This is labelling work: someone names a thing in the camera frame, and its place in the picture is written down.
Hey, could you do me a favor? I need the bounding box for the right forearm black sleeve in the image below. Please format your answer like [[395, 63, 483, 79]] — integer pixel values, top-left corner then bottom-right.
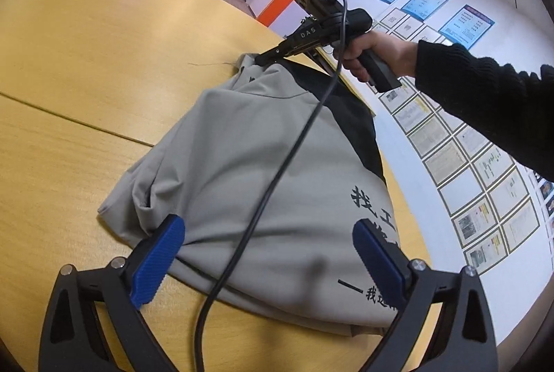
[[415, 41, 553, 181]]

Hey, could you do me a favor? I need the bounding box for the black cable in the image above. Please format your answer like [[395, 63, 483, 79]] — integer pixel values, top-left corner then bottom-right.
[[193, 0, 349, 372]]

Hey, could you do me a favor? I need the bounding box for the person's right hand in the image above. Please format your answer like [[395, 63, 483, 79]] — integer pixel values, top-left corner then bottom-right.
[[343, 32, 418, 82]]

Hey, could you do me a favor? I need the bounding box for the beige and black jacket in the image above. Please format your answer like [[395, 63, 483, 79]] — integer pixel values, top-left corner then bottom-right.
[[99, 54, 399, 336]]

